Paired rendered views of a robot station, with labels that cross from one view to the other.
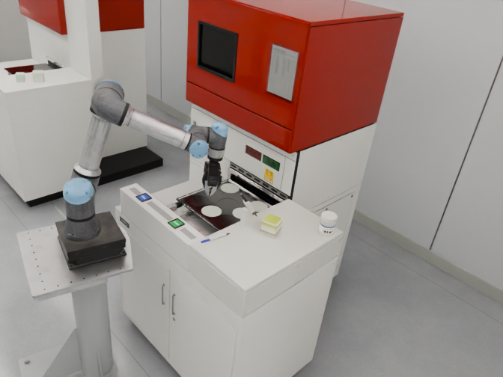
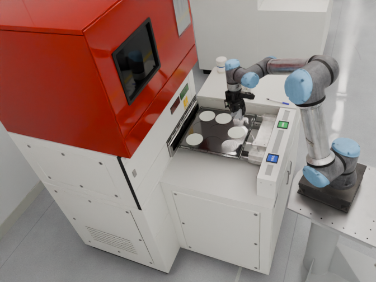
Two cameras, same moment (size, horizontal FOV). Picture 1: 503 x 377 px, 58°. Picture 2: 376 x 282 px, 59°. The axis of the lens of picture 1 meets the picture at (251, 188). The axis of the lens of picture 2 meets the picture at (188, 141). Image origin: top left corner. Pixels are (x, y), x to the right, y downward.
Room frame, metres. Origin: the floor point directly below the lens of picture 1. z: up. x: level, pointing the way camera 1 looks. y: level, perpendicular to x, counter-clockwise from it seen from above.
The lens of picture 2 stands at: (2.44, 1.50, 2.24)
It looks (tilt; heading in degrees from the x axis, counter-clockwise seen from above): 43 degrees down; 257
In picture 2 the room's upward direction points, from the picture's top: 11 degrees counter-clockwise
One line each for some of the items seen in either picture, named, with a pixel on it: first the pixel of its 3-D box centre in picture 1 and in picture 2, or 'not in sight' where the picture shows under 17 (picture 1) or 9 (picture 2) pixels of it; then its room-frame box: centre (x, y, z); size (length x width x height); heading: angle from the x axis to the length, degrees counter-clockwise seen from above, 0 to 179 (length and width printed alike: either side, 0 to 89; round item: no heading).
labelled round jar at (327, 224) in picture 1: (327, 224); (221, 65); (1.69, -0.36, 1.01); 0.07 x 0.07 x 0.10
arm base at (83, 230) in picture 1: (81, 221); (340, 170); (1.57, 0.71, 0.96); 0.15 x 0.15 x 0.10
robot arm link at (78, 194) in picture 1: (79, 197); (343, 154); (1.58, 0.71, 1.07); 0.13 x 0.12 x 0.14; 13
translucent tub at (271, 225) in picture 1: (271, 225); not in sight; (1.65, -0.11, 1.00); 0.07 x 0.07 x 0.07; 66
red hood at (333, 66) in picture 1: (287, 58); (90, 44); (2.46, -0.11, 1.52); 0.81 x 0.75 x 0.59; 47
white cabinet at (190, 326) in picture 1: (216, 292); (241, 177); (1.81, 0.12, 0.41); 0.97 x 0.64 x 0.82; 47
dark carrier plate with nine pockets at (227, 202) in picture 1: (227, 203); (217, 130); (1.94, 0.11, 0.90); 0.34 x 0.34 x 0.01; 47
